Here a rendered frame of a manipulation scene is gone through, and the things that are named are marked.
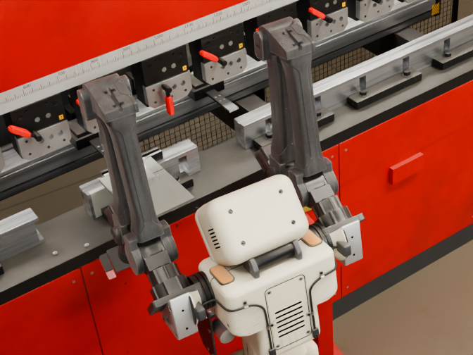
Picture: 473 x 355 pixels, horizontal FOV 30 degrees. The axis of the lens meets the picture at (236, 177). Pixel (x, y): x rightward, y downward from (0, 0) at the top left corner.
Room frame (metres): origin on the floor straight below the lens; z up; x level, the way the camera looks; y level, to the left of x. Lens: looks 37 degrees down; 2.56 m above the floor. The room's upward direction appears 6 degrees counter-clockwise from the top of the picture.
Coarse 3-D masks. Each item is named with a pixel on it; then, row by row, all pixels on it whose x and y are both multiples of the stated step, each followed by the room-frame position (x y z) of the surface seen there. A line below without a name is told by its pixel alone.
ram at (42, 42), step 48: (0, 0) 2.04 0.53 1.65; (48, 0) 2.10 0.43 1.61; (96, 0) 2.17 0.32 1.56; (144, 0) 2.24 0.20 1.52; (192, 0) 2.31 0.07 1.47; (240, 0) 2.39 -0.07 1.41; (288, 0) 2.48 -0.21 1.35; (0, 48) 2.03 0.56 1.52; (48, 48) 2.09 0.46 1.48; (96, 48) 2.16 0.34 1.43; (48, 96) 2.07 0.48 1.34
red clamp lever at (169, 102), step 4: (164, 88) 2.21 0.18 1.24; (168, 88) 2.21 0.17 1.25; (168, 92) 2.20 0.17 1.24; (168, 96) 2.21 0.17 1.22; (168, 100) 2.21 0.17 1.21; (172, 100) 2.22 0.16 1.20; (168, 104) 2.21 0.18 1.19; (172, 104) 2.21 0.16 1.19; (168, 108) 2.21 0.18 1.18; (172, 108) 2.21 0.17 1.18; (168, 112) 2.21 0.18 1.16; (172, 112) 2.21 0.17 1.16
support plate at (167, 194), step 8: (144, 160) 2.21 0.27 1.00; (152, 160) 2.21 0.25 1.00; (152, 168) 2.16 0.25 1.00; (160, 168) 2.16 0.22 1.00; (160, 176) 2.12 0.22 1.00; (168, 176) 2.12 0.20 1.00; (104, 184) 2.11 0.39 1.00; (152, 184) 2.09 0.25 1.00; (160, 184) 2.08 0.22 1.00; (168, 184) 2.08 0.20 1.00; (176, 184) 2.07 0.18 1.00; (112, 192) 2.07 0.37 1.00; (152, 192) 2.05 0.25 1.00; (160, 192) 2.04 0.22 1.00; (168, 192) 2.04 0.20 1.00; (176, 192) 2.03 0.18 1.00; (184, 192) 2.03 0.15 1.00; (160, 200) 2.01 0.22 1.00; (168, 200) 2.00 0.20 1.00; (176, 200) 2.00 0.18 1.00; (184, 200) 1.99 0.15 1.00; (192, 200) 2.00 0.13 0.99; (160, 208) 1.97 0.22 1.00; (168, 208) 1.96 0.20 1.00
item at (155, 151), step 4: (156, 148) 2.27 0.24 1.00; (144, 152) 2.25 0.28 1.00; (148, 152) 2.25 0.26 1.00; (152, 152) 2.26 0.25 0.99; (156, 152) 2.25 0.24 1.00; (160, 152) 2.25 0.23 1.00; (144, 156) 2.23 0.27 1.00; (148, 156) 2.23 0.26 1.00; (152, 156) 2.24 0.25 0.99; (156, 156) 2.24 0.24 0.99; (160, 156) 2.25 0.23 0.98; (156, 160) 2.24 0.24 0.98; (104, 172) 2.18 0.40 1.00; (104, 176) 2.16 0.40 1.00
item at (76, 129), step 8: (72, 128) 2.38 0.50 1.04; (80, 128) 2.38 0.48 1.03; (72, 136) 2.35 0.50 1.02; (80, 136) 2.34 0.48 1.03; (88, 136) 2.35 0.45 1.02; (96, 136) 2.36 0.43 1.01; (72, 144) 2.36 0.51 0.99; (80, 144) 2.33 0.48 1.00; (88, 144) 2.34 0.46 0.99; (96, 144) 2.32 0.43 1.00
